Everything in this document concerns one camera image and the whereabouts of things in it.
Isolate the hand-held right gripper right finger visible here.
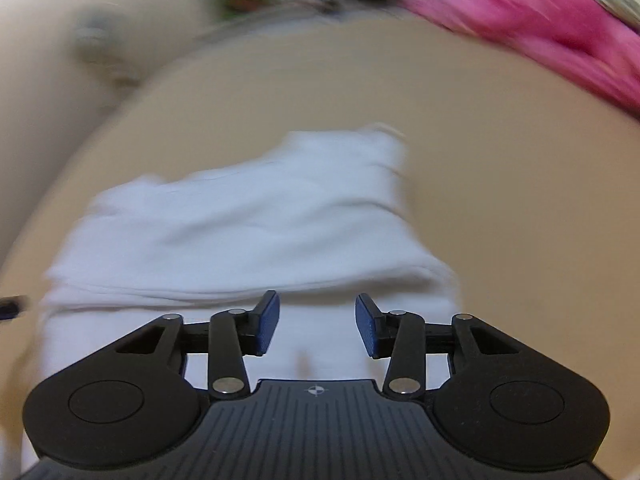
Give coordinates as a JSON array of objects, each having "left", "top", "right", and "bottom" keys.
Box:
[{"left": 354, "top": 294, "right": 526, "bottom": 401}]

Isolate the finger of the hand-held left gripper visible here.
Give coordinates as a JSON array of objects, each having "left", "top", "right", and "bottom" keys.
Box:
[{"left": 0, "top": 297, "right": 27, "bottom": 322}]

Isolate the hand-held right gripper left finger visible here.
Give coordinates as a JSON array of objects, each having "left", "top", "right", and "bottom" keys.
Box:
[{"left": 116, "top": 290, "right": 281, "bottom": 401}]

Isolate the white long-sleeved garment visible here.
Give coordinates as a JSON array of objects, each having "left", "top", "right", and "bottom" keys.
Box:
[{"left": 40, "top": 127, "right": 463, "bottom": 396}]

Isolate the pink quilt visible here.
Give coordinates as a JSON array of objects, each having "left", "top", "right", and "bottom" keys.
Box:
[{"left": 400, "top": 0, "right": 640, "bottom": 121}]

